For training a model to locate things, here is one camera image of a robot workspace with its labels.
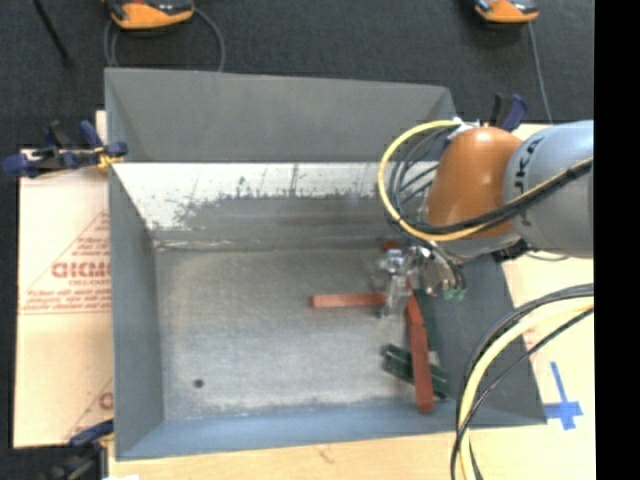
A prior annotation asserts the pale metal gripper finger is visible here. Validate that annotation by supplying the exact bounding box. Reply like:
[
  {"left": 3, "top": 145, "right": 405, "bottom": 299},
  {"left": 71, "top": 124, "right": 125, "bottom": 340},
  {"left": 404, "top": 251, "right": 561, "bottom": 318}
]
[
  {"left": 380, "top": 267, "right": 399, "bottom": 318},
  {"left": 397, "top": 272, "right": 414, "bottom": 317}
]

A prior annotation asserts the dark green flat block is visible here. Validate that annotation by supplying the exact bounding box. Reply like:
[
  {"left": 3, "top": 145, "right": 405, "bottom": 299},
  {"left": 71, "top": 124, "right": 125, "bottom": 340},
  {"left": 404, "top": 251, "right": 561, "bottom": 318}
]
[{"left": 381, "top": 344, "right": 450, "bottom": 400}]

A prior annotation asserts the grey metal bin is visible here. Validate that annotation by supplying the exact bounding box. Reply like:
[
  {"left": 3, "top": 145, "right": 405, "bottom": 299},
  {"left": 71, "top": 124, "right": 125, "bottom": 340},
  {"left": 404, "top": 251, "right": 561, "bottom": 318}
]
[{"left": 103, "top": 66, "right": 546, "bottom": 462}]

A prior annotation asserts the brown cardboard board red print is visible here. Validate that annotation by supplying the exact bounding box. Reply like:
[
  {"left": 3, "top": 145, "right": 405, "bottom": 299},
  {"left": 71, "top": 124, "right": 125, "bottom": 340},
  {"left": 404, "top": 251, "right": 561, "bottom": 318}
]
[{"left": 12, "top": 110, "right": 116, "bottom": 449}]

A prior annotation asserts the black cylinder on white bracket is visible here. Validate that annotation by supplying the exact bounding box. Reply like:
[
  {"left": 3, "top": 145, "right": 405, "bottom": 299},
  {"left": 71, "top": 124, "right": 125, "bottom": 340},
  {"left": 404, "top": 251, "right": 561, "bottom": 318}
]
[{"left": 492, "top": 245, "right": 529, "bottom": 264}]

